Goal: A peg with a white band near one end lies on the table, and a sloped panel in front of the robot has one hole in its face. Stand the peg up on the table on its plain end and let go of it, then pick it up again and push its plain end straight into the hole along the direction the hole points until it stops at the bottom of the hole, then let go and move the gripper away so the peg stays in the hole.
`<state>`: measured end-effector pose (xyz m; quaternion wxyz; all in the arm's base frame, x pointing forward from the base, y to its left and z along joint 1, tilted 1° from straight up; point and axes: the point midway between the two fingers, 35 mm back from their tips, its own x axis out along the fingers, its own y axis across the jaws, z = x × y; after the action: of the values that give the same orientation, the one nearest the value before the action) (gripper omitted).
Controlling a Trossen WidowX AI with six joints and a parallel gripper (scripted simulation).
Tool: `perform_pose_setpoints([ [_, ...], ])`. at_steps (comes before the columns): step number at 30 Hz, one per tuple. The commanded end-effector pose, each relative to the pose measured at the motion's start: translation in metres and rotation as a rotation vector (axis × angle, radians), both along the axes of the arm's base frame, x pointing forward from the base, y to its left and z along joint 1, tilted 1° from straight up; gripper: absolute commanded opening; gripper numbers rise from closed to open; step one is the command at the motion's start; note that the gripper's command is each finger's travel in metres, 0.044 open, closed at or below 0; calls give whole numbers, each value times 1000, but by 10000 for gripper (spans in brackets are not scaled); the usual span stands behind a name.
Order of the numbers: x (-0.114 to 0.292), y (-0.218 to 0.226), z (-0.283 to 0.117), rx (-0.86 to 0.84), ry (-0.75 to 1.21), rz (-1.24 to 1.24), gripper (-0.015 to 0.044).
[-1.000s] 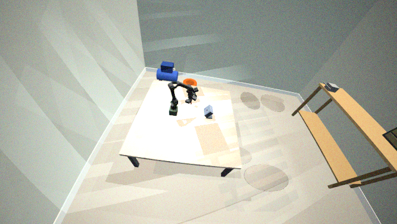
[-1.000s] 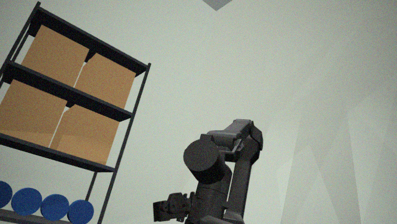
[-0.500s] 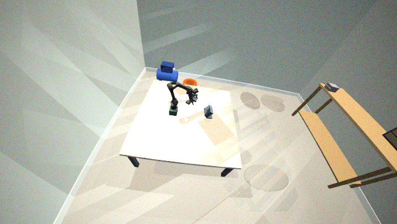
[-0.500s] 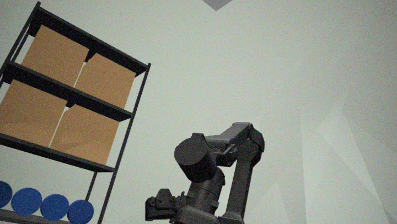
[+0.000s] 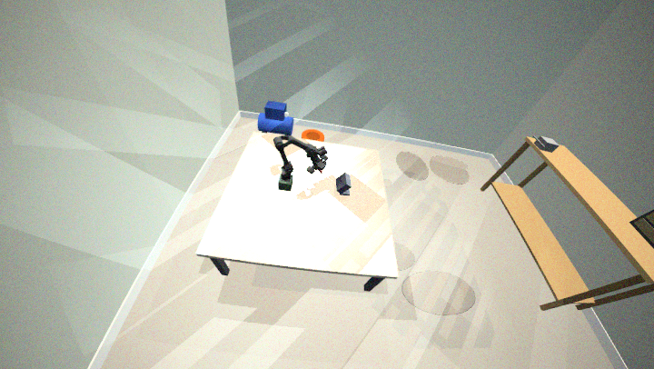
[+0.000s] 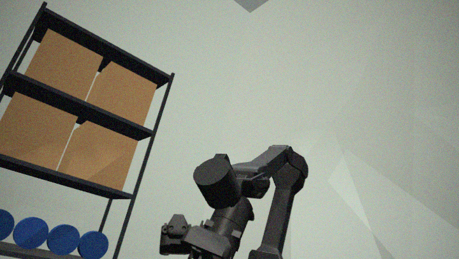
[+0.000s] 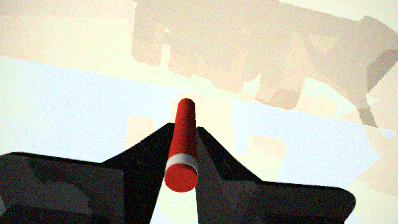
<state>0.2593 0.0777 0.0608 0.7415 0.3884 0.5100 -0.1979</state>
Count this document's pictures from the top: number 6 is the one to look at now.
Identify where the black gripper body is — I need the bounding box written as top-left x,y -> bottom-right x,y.
180,217 -> 243,259

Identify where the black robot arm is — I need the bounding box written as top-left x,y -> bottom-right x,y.
159,145 -> 309,259

